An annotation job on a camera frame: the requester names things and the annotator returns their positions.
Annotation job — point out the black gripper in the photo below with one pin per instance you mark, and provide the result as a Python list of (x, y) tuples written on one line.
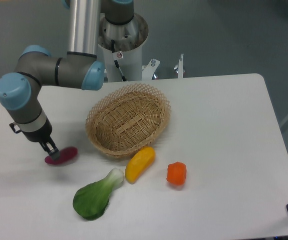
[(38, 131)]

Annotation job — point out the purple sweet potato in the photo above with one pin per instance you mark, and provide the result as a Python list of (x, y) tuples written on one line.
[(65, 155)]

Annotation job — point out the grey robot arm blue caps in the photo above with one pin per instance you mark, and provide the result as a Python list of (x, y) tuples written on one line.
[(80, 69)]

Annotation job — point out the green bok choy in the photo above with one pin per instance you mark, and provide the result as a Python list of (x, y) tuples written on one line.
[(90, 201)]

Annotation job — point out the woven wicker basket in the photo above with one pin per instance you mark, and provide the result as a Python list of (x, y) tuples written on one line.
[(128, 119)]

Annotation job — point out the yellow mango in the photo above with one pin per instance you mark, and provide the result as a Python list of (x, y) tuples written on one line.
[(139, 163)]

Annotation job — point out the orange persimmon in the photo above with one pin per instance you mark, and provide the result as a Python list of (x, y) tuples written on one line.
[(176, 173)]

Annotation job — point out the white metal base frame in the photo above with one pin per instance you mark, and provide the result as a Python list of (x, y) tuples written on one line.
[(153, 70)]

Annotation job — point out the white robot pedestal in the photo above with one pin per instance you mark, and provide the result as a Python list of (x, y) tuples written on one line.
[(121, 46)]

